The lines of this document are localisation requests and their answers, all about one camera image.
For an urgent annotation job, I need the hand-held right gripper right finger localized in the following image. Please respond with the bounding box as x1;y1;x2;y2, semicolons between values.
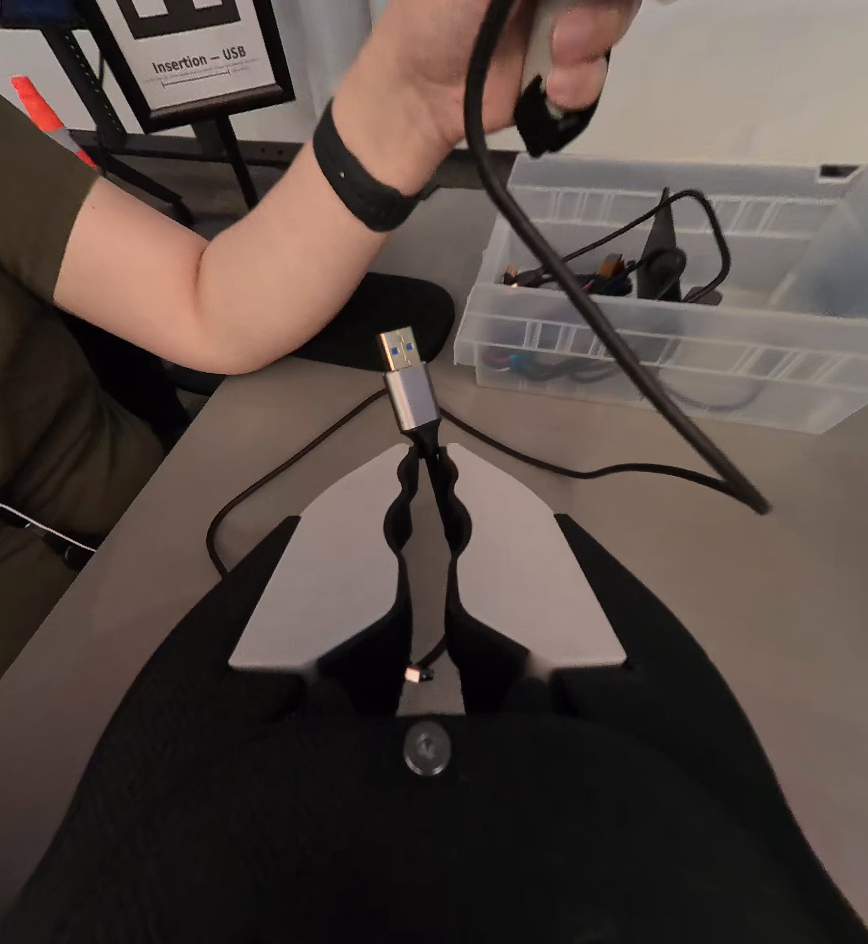
442;443;628;679

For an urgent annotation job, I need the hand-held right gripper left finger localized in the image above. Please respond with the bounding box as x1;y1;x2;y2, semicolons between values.
228;443;417;677

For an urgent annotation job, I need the black 7-port USB hub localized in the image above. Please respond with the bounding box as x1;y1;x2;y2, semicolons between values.
461;0;774;517

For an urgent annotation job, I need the bundle of usb cables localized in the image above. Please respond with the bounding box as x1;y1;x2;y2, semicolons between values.
498;188;733;306

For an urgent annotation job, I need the black usb cable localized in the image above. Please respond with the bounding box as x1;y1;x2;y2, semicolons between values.
203;325;745;687

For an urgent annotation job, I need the clear plastic bin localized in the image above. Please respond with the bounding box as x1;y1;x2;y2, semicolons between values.
453;152;868;436

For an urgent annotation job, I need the person's left hand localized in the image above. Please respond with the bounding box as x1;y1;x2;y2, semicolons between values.
372;0;644;156

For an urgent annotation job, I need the black framed sign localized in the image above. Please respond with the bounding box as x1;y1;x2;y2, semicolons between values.
0;0;299;222

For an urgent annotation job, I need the orange traffic cone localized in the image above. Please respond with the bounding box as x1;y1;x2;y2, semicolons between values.
11;74;98;171

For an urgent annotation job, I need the black wrist strap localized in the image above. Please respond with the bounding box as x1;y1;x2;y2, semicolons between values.
313;101;423;233

